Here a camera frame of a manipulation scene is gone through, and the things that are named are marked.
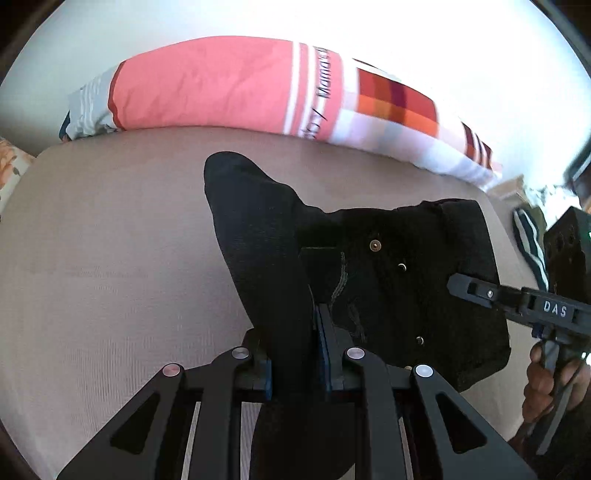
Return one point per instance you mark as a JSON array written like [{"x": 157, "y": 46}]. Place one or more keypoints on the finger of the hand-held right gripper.
[{"x": 485, "y": 293}]

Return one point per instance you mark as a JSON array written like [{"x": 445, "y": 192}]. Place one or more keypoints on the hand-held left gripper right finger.
[{"x": 323, "y": 350}]

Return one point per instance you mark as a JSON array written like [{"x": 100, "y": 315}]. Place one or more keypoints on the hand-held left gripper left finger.
[{"x": 265, "y": 378}]

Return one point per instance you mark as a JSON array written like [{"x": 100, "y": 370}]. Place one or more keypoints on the black pants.
[{"x": 392, "y": 286}]

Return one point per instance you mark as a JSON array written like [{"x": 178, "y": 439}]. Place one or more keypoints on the person's right forearm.
[{"x": 568, "y": 457}]

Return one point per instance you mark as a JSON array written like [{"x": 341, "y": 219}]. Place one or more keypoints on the person's right hand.
[{"x": 538, "y": 387}]

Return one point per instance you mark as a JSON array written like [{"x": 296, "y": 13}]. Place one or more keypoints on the dark white-striped cloth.
[{"x": 531, "y": 244}]

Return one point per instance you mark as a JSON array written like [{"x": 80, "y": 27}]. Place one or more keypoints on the pink and white long pillow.
[{"x": 203, "y": 87}]

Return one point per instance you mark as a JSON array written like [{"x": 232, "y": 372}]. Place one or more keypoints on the floral cloth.
[{"x": 11, "y": 170}]

